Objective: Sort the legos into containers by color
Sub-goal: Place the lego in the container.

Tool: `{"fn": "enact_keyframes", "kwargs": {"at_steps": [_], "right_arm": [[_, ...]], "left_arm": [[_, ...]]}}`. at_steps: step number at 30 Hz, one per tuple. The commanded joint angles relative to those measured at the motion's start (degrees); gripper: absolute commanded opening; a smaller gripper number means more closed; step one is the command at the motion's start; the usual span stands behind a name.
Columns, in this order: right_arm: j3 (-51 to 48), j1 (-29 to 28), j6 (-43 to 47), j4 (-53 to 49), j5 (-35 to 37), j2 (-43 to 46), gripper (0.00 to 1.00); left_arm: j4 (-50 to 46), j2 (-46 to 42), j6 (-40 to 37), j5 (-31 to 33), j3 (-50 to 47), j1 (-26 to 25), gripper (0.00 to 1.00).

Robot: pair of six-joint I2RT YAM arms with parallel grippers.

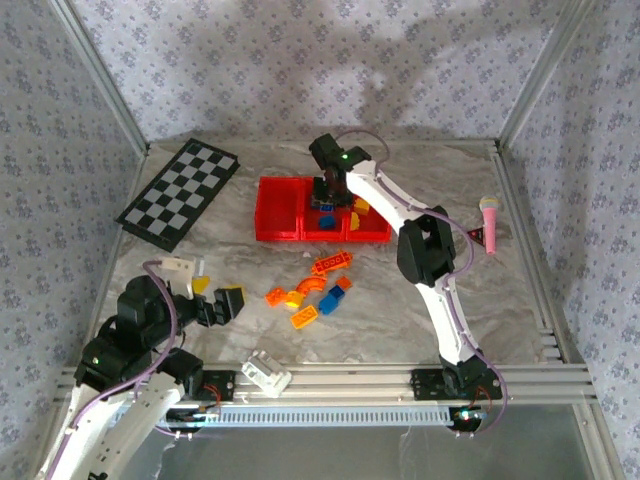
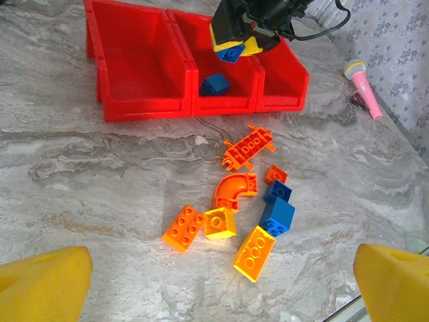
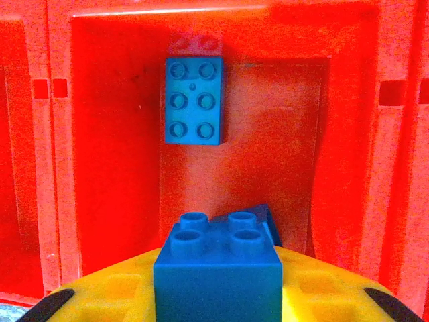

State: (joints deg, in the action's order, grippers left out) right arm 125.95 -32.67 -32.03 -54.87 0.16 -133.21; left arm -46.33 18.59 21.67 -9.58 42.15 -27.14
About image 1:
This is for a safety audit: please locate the pink toy microphone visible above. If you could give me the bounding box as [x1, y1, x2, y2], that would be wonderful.
[478, 195, 500, 256]

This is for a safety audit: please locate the aluminium side rail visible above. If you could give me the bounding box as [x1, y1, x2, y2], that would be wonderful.
[492, 142, 569, 364]
[79, 147, 151, 364]

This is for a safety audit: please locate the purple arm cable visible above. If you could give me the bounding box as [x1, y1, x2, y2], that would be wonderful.
[333, 129, 510, 441]
[47, 259, 224, 480]

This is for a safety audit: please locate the black controller board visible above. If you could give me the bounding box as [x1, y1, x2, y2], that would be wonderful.
[167, 407, 222, 434]
[448, 405, 485, 434]

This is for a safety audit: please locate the long orange lego plate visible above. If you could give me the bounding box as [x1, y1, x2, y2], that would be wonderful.
[310, 249, 353, 275]

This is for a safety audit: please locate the red plastic bin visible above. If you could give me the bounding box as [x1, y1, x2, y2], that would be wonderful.
[254, 176, 306, 243]
[299, 177, 350, 243]
[344, 177, 394, 244]

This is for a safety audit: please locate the aluminium table rail wide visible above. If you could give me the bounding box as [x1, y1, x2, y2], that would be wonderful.
[54, 363, 599, 407]

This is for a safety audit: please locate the black grey chessboard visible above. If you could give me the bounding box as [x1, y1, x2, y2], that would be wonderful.
[115, 138, 240, 253]

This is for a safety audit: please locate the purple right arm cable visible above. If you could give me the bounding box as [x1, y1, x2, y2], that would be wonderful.
[333, 129, 510, 441]

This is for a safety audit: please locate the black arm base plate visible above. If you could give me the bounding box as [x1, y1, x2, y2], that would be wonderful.
[410, 367, 503, 401]
[197, 368, 237, 402]

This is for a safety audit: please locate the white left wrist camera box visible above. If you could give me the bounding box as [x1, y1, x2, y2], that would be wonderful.
[157, 255, 207, 301]

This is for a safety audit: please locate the aluminium frame post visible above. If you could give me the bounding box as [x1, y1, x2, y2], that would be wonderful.
[48, 0, 151, 154]
[497, 0, 599, 151]

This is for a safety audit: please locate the grey slotted cable duct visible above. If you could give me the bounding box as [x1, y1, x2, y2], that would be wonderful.
[114, 404, 459, 429]

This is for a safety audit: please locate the white plastic block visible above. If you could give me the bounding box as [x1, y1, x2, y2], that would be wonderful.
[240, 350, 294, 400]

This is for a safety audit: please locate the floral fabric backdrop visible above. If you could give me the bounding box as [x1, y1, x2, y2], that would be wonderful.
[504, 0, 640, 480]
[69, 0, 584, 144]
[0, 0, 146, 480]

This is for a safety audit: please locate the orange curved lego arch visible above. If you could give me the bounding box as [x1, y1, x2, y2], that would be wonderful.
[293, 276, 327, 297]

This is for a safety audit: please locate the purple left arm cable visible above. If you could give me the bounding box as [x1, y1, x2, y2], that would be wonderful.
[47, 259, 224, 480]

